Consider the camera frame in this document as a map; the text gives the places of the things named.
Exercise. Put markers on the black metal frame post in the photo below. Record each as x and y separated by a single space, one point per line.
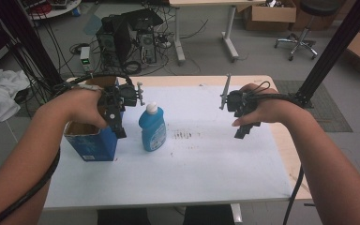
28 40
334 50

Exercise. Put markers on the white cloth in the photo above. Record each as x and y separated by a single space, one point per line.
0 93

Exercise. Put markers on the black office chair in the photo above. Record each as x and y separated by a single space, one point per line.
300 42

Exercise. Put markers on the person's leg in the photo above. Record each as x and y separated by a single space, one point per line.
207 215
123 217

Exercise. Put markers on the person's right hand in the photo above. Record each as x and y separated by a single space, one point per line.
270 108

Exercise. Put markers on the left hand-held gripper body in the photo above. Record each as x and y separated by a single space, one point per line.
118 97

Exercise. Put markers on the white-legged desk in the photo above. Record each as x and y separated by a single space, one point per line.
178 37

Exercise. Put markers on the round white table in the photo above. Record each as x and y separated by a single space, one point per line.
59 11

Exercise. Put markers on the grey bench power supply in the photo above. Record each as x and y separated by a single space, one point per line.
85 59

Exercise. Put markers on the blue bottle with white cap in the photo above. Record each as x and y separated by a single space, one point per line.
152 131

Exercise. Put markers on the person's right leg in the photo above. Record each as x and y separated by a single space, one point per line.
207 215

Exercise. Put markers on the dark grey floor mat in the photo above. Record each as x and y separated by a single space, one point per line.
328 112

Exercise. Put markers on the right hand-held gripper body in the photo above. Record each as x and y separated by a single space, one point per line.
239 101

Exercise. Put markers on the open brown cardboard box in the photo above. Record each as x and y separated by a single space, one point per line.
272 15

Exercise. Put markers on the person's left leg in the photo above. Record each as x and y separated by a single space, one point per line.
123 217

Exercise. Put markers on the small black computer tower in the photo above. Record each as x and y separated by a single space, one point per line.
147 48

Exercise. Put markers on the white table leg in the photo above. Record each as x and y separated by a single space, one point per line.
236 214

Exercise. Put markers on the person's left hand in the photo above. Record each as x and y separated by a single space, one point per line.
78 106

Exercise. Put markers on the blue cardboard box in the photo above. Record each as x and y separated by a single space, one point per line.
98 145

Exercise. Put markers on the white table mat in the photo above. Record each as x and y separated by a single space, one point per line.
200 168

